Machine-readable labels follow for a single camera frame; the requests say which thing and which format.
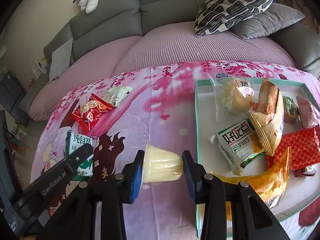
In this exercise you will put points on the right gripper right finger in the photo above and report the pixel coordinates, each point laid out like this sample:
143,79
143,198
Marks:
193,173

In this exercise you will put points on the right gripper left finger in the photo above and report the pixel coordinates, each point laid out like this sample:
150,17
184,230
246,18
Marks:
135,176

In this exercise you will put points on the yellow jelly cup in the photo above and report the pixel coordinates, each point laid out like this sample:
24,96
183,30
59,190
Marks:
160,165

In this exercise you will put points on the green biscuit packet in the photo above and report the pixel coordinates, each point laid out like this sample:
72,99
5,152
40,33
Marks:
74,141

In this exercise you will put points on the red nico snack packet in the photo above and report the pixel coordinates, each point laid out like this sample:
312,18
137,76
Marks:
89,114

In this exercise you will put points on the cream white snack packet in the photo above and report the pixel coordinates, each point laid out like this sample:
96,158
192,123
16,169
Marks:
116,95

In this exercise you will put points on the tan bread snack packet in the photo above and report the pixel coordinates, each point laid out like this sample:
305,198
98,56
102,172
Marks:
268,118

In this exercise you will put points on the pink swiss roll packet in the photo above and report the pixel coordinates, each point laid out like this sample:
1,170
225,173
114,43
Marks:
309,114

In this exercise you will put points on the white green cracker packet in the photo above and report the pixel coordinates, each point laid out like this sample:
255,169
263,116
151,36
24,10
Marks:
239,144

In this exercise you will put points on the pink cartoon blanket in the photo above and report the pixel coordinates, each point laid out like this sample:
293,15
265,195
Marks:
159,111

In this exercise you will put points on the orange clear snack bag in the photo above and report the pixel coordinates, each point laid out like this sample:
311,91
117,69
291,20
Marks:
271,185

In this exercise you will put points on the clear bagged bun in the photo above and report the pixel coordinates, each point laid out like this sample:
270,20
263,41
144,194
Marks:
233,95

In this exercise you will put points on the teal shallow box tray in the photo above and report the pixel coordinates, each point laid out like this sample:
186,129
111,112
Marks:
300,192

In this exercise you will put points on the red patterned snack packet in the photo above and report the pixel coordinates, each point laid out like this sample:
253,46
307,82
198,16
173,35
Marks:
304,148

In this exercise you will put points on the small red white candy packet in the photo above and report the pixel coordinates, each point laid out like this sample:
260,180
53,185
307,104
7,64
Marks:
308,171

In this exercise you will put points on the small green wrapped candy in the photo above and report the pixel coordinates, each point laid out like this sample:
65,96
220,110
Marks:
290,110

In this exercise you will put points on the light grey cushion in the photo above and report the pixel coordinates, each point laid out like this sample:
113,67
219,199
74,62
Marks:
60,60

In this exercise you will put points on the grey sofa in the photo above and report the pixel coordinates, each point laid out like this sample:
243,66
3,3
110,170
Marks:
116,19

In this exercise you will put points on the black white patterned pillow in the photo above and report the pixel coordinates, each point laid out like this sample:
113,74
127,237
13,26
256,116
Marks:
216,16

